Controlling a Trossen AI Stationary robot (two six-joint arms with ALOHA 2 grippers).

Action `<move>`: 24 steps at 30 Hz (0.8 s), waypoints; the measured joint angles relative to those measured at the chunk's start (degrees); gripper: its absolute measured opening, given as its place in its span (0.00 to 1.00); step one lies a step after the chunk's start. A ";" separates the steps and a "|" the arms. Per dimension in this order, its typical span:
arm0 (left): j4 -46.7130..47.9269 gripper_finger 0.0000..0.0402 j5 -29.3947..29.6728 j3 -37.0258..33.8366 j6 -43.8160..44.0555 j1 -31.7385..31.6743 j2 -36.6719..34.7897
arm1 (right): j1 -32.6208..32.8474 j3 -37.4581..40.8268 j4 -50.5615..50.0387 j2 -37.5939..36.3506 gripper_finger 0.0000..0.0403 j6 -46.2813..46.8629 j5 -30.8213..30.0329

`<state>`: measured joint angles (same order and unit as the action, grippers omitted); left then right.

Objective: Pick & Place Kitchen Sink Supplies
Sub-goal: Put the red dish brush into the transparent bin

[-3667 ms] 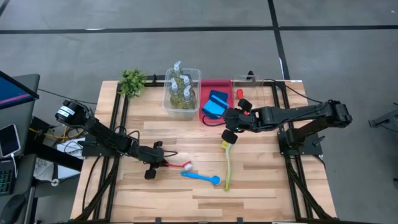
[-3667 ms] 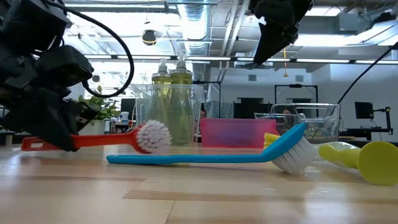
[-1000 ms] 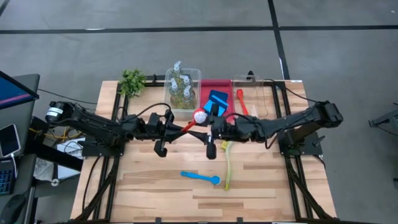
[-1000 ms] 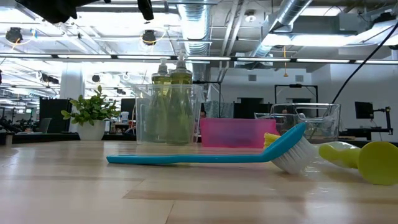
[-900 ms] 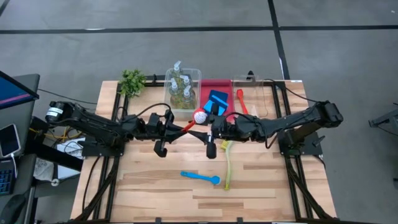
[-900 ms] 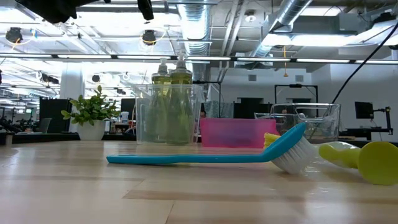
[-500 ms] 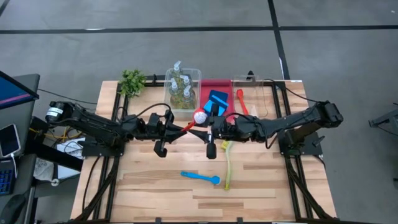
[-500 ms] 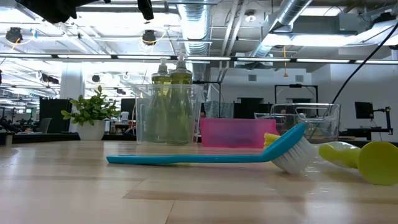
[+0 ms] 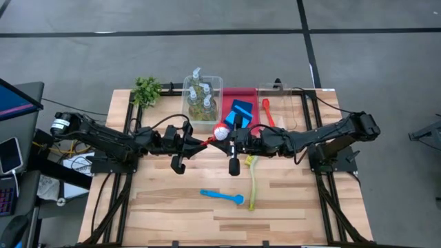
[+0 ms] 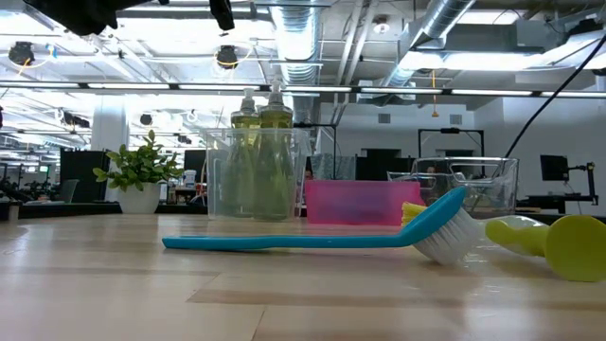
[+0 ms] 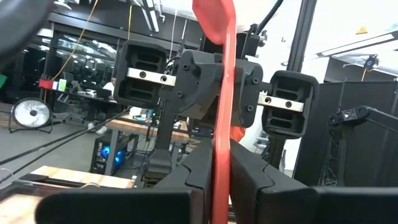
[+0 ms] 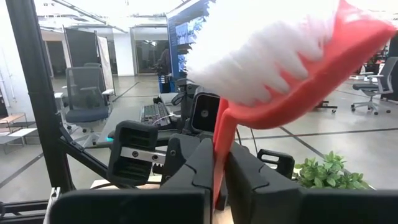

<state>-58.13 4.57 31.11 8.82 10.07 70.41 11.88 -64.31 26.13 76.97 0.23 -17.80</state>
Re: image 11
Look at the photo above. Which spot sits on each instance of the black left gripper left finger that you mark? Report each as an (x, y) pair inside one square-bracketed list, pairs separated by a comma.
[(140, 207)]

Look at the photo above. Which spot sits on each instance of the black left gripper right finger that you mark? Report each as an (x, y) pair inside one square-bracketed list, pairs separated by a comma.
[(295, 205)]

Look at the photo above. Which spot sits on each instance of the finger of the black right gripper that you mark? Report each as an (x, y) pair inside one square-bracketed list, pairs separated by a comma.
[(140, 56), (290, 121)]

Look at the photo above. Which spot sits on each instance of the red dish brush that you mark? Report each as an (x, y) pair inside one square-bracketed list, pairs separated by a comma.
[(222, 124)]

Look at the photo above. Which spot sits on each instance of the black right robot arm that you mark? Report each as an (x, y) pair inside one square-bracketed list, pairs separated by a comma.
[(373, 116)]

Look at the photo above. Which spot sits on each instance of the computer tower with blue light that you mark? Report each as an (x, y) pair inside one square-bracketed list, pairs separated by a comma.
[(109, 154)]

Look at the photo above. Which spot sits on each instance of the wooden workbench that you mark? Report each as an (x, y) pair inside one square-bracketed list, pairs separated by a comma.
[(130, 126)]

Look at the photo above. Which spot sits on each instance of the black partition panel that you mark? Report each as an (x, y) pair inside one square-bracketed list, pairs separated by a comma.
[(357, 155)]

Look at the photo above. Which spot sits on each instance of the round floor fan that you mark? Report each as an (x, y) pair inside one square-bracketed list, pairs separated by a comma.
[(31, 113)]

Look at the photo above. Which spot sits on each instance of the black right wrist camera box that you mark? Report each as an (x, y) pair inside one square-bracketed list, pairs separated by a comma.
[(248, 42)]

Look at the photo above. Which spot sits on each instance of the black aluminium table frame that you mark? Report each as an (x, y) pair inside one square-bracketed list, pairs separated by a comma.
[(62, 182)]

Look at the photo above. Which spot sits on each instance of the black metal stand post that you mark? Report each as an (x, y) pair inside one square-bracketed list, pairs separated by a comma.
[(301, 31)]

